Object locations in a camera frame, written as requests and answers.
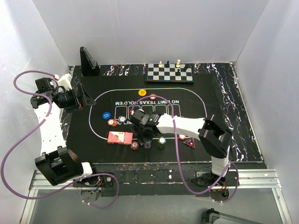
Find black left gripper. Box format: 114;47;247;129
59;84;96;113

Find black poker table mat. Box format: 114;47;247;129
61;63;237;164

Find red chips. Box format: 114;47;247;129
149;94;156;100
178;134;186;140
107;119;118;126

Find blue small blind button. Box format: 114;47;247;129
102;112;111;120

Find green poker chip stack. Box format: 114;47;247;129
157;136;166;148

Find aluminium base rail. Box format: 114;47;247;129
29;169;281;189

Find blue poker chip stack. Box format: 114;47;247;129
143;140;152;149

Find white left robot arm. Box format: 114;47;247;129
30;73;100;187

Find white chess piece right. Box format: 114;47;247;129
176;59;181;68

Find black case corner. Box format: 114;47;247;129
202;208;260;224

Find red playing card box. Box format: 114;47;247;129
107;131;125;144

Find black white chessboard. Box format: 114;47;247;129
145;63;195;85

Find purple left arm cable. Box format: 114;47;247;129
0;70;120;209

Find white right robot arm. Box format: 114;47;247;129
129;110;233;186

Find black card dealer shoe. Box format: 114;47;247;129
79;47;100;77

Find black triangular all-in marker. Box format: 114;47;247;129
183;138;195;148

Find red poker chip stack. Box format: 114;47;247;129
131;141;139;150

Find blue chips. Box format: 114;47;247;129
118;116;126;123

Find yellow big blind button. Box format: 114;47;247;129
138;89;147;97

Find red-backed playing card deck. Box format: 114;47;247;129
118;132;133;145

